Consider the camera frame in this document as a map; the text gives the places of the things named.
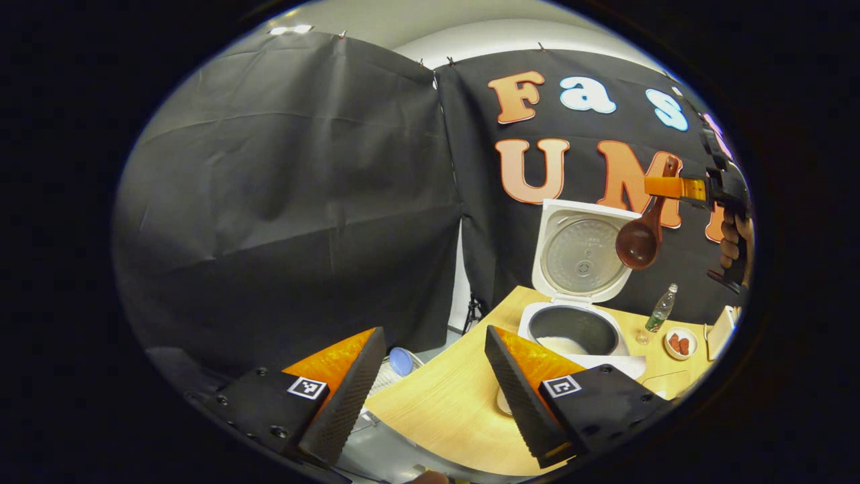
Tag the white slatted basket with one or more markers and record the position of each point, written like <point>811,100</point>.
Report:
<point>383,380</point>

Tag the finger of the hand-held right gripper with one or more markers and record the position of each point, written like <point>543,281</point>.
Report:
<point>672,187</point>

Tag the white round plate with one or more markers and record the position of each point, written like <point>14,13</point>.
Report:
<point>694,343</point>

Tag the row of black cloth clips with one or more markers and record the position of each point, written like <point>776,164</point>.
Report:
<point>541,47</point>

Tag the brown wooden spoon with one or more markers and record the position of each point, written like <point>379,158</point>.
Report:
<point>636,242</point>

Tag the small glass cup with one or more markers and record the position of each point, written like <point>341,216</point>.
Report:
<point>641,337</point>

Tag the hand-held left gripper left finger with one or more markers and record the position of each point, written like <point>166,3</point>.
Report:
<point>353,403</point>

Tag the ceiling light panel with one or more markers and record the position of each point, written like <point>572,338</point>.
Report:
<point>292,29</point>

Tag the black backdrop cloth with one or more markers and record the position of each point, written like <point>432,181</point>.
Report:
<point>269,202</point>

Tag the clear water bottle green label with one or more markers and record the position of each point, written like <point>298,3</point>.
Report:
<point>662,309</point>

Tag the blue round lid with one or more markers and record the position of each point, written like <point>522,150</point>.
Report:
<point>401,361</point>

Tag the black tripod stand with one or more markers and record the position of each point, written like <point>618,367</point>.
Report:
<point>474,312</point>

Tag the white rice cooker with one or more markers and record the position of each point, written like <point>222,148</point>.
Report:
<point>578,255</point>

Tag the clear rice container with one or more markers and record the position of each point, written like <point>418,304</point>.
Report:
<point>665,386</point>

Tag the white toaster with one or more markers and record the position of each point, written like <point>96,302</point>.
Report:
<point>720,333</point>

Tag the white rice layer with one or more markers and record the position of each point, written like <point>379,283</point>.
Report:
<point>564,345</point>

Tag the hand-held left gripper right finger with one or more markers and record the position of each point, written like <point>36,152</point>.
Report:
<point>521,403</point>

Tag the red meat piece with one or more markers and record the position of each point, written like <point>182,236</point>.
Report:
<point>674,343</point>
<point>684,347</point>

